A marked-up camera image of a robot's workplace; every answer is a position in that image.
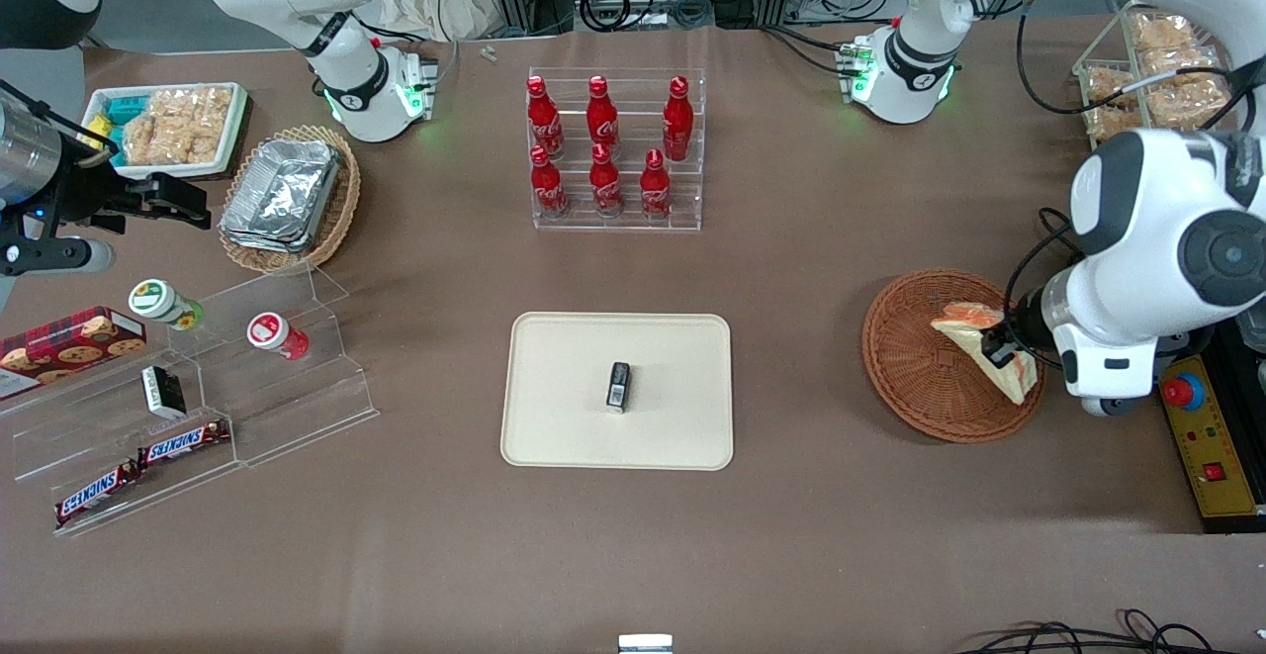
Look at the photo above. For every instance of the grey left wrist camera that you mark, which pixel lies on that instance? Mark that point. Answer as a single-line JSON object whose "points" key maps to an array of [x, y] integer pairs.
{"points": [[1108, 407]]}

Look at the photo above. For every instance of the teal snack packet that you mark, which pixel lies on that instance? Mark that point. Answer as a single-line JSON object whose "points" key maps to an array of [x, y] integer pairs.
{"points": [[124, 110]]}

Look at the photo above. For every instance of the red-lid cup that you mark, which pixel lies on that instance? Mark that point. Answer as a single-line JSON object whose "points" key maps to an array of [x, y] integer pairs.
{"points": [[275, 334]]}

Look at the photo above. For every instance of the red cookie box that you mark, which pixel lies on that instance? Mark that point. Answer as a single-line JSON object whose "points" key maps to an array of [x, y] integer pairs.
{"points": [[69, 347]]}

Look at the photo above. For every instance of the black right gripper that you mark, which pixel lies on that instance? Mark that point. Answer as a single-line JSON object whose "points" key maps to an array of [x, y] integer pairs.
{"points": [[87, 196]]}

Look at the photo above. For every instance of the stacked aluminium foil trays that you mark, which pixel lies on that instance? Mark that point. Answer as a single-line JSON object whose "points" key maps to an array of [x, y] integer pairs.
{"points": [[282, 194]]}

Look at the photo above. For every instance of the green-lid sunflower cup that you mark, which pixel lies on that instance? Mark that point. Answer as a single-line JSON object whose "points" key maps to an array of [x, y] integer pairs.
{"points": [[158, 303]]}

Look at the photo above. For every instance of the white rectangular snack tray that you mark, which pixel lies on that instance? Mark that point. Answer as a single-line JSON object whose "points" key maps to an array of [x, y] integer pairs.
{"points": [[198, 171]]}

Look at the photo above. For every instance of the black and white small box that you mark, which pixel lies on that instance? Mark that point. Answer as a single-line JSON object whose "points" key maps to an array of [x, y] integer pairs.
{"points": [[163, 392]]}

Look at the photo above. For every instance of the clear acrylic bottle rack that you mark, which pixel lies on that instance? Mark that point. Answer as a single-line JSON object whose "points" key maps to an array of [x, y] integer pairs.
{"points": [[682, 194]]}

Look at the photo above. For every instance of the beige plastic tray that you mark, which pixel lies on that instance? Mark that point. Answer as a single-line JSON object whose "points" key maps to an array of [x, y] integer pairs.
{"points": [[564, 387]]}

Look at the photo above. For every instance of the red cola bottle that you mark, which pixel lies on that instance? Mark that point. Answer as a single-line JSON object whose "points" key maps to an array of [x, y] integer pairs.
{"points": [[547, 189], [601, 120], [605, 187], [678, 125], [542, 120], [655, 191]]}

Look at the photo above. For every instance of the bagged rice crackers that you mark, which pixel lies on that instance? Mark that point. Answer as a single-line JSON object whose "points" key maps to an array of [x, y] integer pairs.
{"points": [[178, 125]]}

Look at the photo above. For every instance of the brown round wicker basket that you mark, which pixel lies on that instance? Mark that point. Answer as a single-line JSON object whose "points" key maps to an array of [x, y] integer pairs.
{"points": [[910, 367]]}

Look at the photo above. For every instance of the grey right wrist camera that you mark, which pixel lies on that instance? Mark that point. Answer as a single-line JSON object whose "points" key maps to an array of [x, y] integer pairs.
{"points": [[54, 256]]}

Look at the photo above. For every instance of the yellow emergency stop box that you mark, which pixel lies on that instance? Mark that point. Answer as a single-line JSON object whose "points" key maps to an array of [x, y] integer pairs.
{"points": [[1212, 446]]}

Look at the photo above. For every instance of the yellow snack packet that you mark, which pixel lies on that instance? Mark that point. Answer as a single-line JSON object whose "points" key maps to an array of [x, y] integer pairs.
{"points": [[96, 132]]}

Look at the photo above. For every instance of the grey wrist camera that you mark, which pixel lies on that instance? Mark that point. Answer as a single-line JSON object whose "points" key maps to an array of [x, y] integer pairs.
{"points": [[1108, 407], [54, 256]]}

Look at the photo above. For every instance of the Snickers bar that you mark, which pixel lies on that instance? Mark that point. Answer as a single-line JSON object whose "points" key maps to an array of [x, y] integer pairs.
{"points": [[97, 494], [183, 443]]}

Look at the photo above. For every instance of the light oval wicker basket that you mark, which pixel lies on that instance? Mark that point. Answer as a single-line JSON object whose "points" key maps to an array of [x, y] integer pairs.
{"points": [[341, 209]]}

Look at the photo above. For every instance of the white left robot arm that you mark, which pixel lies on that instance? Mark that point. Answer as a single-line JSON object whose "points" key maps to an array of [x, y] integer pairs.
{"points": [[1157, 238]]}

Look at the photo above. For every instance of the clear acrylic stepped shelf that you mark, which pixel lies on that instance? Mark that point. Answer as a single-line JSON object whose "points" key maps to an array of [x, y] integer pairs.
{"points": [[297, 407]]}

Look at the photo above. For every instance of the triangular sandwich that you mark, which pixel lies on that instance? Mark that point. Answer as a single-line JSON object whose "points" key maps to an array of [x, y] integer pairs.
{"points": [[964, 327]]}

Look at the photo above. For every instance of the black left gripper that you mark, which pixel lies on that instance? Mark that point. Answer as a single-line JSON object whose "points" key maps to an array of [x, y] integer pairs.
{"points": [[1025, 325]]}

